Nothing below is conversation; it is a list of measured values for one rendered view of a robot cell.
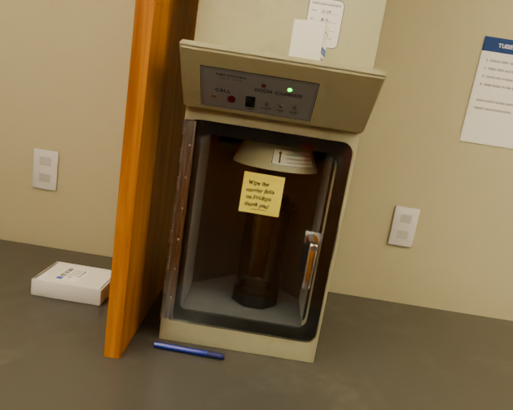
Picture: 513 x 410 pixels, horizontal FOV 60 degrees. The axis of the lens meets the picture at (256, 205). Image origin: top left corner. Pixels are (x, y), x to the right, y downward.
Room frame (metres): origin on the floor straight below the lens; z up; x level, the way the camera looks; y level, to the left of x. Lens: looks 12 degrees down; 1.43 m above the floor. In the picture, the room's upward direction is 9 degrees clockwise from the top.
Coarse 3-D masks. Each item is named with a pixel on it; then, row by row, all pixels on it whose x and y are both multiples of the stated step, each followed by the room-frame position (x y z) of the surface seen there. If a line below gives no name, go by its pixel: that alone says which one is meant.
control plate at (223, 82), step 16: (208, 80) 0.75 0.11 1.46; (224, 80) 0.75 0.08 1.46; (240, 80) 0.75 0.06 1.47; (256, 80) 0.74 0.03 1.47; (272, 80) 0.74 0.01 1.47; (288, 80) 0.73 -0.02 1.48; (208, 96) 0.78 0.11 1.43; (224, 96) 0.77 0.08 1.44; (240, 96) 0.77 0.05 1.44; (256, 96) 0.77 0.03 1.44; (272, 96) 0.76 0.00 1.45; (288, 96) 0.76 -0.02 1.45; (304, 96) 0.75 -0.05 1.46; (256, 112) 0.79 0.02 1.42; (272, 112) 0.79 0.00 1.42; (288, 112) 0.78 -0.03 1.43; (304, 112) 0.78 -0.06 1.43
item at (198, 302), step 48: (240, 144) 0.82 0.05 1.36; (288, 144) 0.81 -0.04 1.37; (336, 144) 0.81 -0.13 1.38; (192, 192) 0.82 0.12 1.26; (240, 192) 0.82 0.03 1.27; (288, 192) 0.81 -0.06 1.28; (336, 192) 0.81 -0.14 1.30; (192, 240) 0.82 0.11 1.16; (240, 240) 0.81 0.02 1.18; (288, 240) 0.81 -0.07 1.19; (192, 288) 0.82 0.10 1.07; (240, 288) 0.81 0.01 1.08; (288, 288) 0.81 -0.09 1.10; (288, 336) 0.81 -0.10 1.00
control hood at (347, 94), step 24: (192, 48) 0.71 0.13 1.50; (216, 48) 0.71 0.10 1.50; (240, 48) 0.71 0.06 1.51; (192, 72) 0.75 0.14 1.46; (264, 72) 0.73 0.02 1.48; (288, 72) 0.73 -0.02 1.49; (312, 72) 0.72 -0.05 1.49; (336, 72) 0.71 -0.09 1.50; (360, 72) 0.71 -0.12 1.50; (384, 72) 0.71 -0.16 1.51; (192, 96) 0.78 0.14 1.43; (336, 96) 0.75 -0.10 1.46; (360, 96) 0.74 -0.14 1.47; (288, 120) 0.80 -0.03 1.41; (312, 120) 0.79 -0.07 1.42; (336, 120) 0.79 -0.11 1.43; (360, 120) 0.78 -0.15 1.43
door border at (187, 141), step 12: (192, 120) 0.82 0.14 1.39; (192, 132) 0.82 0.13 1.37; (180, 144) 0.81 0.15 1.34; (192, 144) 0.82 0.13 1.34; (192, 156) 0.82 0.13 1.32; (180, 168) 0.81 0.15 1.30; (180, 180) 0.82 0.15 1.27; (180, 192) 0.82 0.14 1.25; (180, 204) 0.82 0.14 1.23; (180, 216) 0.82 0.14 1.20; (180, 228) 0.82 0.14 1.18; (180, 240) 0.82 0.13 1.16; (168, 252) 0.81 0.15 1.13; (180, 252) 0.82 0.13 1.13; (168, 276) 0.81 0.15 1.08; (168, 288) 0.82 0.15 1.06; (168, 300) 0.82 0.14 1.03; (168, 312) 0.82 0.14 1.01
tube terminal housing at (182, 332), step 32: (224, 0) 0.83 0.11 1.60; (256, 0) 0.83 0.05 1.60; (288, 0) 0.83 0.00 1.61; (352, 0) 0.83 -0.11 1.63; (384, 0) 0.83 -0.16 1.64; (224, 32) 0.83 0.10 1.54; (256, 32) 0.83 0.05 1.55; (288, 32) 0.83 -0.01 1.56; (352, 32) 0.83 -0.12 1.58; (352, 64) 0.83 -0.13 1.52; (256, 128) 0.83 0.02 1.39; (288, 128) 0.83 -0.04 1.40; (320, 128) 0.83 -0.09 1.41; (352, 160) 0.83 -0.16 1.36; (160, 320) 0.83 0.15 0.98; (320, 320) 0.83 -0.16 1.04; (256, 352) 0.83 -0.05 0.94; (288, 352) 0.83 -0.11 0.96
